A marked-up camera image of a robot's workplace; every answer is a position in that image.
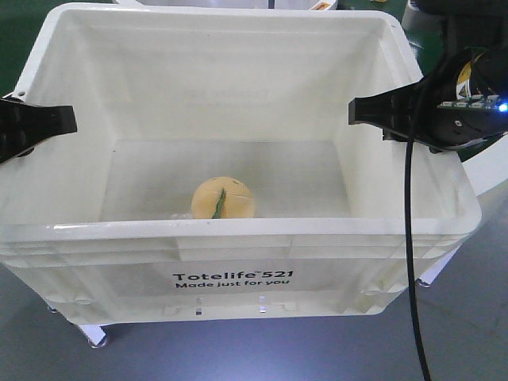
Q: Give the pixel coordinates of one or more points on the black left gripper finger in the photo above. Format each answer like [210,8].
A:
[24,126]

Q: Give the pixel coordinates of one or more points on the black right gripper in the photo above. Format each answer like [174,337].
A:
[461,103]

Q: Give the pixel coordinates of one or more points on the white plastic tote box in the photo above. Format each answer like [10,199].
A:
[99,222]

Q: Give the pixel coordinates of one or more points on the yellow round plush toy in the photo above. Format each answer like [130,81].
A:
[222,197]

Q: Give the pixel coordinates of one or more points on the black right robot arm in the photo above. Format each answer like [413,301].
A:
[468,24]

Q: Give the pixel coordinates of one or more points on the white curved conveyor rim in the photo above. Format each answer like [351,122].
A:
[485,170]

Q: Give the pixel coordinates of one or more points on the red warning label plate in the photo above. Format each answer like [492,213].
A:
[324,5]

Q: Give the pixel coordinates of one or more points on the white conveyor right leg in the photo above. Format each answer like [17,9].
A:
[428,277]

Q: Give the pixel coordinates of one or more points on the white conveyor support frame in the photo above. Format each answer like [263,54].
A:
[95,334]

